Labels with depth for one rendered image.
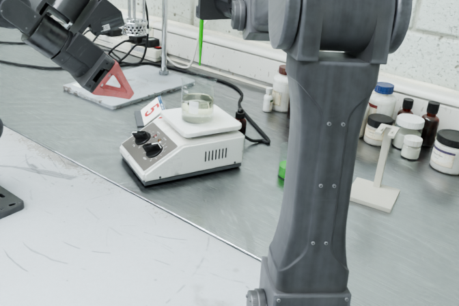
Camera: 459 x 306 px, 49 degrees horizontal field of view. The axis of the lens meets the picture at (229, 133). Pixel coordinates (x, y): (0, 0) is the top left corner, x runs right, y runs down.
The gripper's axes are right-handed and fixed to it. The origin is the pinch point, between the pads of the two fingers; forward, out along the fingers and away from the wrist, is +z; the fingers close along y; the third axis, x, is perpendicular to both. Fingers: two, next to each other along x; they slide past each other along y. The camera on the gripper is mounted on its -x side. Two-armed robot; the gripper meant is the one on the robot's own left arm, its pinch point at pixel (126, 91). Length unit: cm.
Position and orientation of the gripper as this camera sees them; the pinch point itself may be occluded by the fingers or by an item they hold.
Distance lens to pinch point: 92.5
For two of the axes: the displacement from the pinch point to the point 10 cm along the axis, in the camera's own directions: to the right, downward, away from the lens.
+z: 6.2, 4.7, 6.3
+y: -5.0, -3.8, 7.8
